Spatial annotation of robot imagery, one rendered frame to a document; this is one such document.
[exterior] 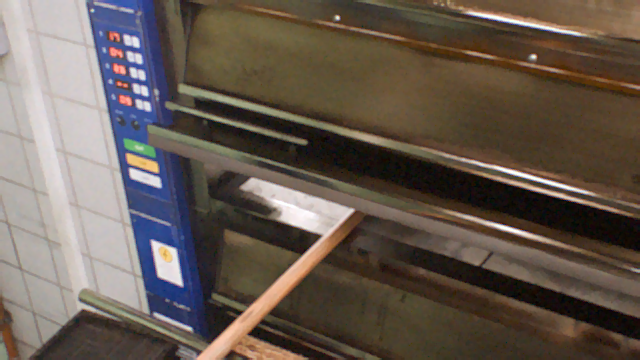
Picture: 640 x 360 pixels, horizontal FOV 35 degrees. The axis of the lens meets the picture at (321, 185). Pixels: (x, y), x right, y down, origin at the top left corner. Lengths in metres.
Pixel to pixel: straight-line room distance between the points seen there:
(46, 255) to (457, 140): 1.39
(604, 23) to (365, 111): 0.48
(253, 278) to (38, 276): 0.83
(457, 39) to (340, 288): 0.67
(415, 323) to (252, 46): 0.63
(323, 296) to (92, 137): 0.65
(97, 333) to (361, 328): 0.67
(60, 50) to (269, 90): 0.58
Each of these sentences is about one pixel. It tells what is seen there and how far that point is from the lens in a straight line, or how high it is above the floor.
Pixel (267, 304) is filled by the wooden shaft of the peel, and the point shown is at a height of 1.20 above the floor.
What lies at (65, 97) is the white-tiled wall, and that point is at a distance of 2.37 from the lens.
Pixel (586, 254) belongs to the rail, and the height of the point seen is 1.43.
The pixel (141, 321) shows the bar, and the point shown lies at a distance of 1.90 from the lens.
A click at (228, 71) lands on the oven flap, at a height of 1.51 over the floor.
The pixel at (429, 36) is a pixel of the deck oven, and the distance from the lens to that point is 1.68.
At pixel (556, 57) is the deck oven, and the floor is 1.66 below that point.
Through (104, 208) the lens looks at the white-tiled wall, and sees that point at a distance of 2.47.
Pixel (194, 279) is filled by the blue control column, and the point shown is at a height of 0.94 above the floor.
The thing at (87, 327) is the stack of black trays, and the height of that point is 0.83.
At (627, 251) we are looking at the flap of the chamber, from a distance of 1.62.
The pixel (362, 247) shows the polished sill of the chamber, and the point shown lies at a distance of 1.99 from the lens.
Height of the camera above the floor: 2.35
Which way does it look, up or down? 32 degrees down
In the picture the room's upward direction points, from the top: 5 degrees counter-clockwise
